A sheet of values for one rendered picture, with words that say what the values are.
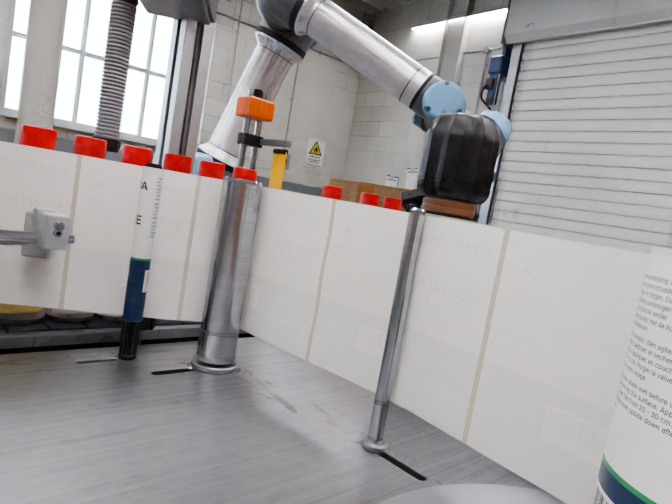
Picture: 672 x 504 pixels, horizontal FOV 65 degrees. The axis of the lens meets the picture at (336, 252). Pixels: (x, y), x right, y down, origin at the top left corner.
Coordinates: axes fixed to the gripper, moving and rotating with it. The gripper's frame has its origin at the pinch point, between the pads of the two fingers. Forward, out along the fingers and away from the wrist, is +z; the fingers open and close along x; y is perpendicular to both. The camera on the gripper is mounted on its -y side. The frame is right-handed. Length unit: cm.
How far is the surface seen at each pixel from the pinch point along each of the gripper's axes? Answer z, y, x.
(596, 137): -287, -127, 294
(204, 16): -4, -9, -55
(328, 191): 4.1, 0.6, -26.4
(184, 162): 17, 2, -49
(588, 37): -367, -154, 252
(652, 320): 25, 57, -55
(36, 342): 42, 6, -52
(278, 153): 5.1, -1.5, -36.6
